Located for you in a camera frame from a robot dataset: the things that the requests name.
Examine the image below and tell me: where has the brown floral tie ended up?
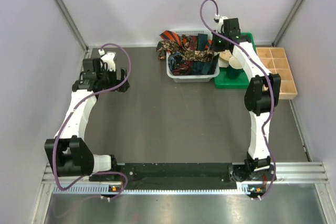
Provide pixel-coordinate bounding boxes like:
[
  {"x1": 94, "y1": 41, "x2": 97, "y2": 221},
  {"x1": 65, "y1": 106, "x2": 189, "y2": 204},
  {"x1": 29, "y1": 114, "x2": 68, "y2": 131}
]
[{"x1": 155, "y1": 40, "x2": 215, "y2": 62}]

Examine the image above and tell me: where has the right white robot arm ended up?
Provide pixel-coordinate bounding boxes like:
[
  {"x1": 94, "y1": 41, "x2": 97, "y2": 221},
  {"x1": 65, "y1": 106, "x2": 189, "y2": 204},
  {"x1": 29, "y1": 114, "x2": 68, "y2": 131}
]
[{"x1": 211, "y1": 15, "x2": 281, "y2": 182}]

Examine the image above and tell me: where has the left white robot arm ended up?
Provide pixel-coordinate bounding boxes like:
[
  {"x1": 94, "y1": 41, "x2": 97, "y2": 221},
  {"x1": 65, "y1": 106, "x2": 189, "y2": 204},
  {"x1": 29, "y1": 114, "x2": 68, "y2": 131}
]
[{"x1": 44, "y1": 52, "x2": 130, "y2": 180}]

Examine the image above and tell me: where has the blue patterned tie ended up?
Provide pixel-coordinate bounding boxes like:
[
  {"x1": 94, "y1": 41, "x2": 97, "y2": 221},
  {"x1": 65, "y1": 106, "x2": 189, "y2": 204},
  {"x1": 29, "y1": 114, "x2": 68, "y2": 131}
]
[{"x1": 168, "y1": 52, "x2": 183, "y2": 72}]

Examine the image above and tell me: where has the orange navy striped tie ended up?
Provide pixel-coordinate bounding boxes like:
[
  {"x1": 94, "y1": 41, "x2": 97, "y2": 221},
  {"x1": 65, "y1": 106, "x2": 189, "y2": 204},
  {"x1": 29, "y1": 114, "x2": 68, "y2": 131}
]
[{"x1": 160, "y1": 30, "x2": 182, "y2": 46}]

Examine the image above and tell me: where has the dark teal tie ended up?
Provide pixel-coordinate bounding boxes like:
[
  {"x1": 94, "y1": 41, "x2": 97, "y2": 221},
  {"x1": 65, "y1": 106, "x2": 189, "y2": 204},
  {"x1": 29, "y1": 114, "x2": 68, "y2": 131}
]
[{"x1": 191, "y1": 34, "x2": 218, "y2": 76}]

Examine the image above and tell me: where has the dark red patterned tie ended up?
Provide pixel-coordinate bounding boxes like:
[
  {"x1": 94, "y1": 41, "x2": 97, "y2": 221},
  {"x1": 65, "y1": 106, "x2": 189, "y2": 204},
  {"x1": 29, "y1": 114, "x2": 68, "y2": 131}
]
[{"x1": 181, "y1": 35, "x2": 198, "y2": 51}]

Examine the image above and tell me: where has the white plastic basket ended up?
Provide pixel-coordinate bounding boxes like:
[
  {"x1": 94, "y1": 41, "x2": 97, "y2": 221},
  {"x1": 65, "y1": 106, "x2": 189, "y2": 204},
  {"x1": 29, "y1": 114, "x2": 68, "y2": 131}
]
[{"x1": 166, "y1": 28, "x2": 220, "y2": 83}]

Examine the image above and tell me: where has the green plastic tray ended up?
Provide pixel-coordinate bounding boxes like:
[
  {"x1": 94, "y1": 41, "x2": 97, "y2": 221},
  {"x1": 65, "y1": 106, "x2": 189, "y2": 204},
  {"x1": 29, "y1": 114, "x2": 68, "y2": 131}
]
[{"x1": 214, "y1": 32, "x2": 257, "y2": 90}]

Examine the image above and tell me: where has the beige floral plate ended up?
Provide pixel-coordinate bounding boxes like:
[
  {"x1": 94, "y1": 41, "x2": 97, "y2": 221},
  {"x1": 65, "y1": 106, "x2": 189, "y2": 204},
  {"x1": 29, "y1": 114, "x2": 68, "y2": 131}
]
[{"x1": 219, "y1": 50, "x2": 233, "y2": 62}]

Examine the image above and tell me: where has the dark green white mug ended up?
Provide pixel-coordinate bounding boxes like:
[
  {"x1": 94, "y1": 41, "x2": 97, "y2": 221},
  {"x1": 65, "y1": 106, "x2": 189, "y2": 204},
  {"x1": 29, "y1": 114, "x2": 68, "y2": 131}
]
[{"x1": 226, "y1": 57, "x2": 244, "y2": 79}]

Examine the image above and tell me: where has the wooden compartment box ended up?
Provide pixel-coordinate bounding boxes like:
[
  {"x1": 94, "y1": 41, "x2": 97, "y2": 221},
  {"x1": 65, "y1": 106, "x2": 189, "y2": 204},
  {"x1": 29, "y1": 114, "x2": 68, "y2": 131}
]
[{"x1": 256, "y1": 47, "x2": 298, "y2": 100}]

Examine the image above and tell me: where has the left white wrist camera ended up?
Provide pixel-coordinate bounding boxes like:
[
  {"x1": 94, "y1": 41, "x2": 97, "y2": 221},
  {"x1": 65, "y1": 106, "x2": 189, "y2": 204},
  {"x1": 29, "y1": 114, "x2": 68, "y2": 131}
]
[{"x1": 98, "y1": 49, "x2": 117, "y2": 72}]

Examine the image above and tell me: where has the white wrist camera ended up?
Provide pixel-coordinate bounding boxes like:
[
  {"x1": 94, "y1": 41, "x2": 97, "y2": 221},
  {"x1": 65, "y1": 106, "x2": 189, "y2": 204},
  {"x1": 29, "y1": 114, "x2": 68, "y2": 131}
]
[
  {"x1": 214, "y1": 14, "x2": 228, "y2": 33},
  {"x1": 98, "y1": 49, "x2": 117, "y2": 72}
]

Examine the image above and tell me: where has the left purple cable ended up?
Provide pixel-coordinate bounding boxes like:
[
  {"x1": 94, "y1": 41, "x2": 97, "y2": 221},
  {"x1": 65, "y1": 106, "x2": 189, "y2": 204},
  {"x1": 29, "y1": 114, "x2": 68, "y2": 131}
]
[{"x1": 54, "y1": 42, "x2": 131, "y2": 201}]

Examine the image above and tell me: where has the purple cable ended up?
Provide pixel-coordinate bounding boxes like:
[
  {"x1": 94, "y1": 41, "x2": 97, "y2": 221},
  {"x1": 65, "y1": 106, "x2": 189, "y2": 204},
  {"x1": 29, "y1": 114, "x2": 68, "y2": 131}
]
[
  {"x1": 201, "y1": 0, "x2": 277, "y2": 200},
  {"x1": 54, "y1": 42, "x2": 131, "y2": 201}
]

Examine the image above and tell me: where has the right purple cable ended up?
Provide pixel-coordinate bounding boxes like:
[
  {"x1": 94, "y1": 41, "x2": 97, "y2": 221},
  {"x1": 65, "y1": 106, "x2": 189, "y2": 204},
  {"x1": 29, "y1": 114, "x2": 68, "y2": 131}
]
[{"x1": 201, "y1": 0, "x2": 277, "y2": 200}]

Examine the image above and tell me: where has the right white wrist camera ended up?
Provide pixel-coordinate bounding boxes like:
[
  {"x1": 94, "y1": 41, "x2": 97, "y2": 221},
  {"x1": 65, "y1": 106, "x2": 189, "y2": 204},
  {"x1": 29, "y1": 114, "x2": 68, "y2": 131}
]
[{"x1": 214, "y1": 14, "x2": 228, "y2": 33}]

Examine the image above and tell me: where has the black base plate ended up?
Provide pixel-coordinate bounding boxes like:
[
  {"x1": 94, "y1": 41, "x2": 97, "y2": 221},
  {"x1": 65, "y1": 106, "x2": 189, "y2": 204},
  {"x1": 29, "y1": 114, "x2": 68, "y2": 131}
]
[{"x1": 89, "y1": 162, "x2": 276, "y2": 190}]

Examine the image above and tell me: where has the aluminium frame rail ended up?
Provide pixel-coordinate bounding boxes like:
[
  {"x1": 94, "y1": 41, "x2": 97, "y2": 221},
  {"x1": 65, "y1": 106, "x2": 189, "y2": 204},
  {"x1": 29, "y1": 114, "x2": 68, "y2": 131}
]
[{"x1": 41, "y1": 162, "x2": 328, "y2": 196}]

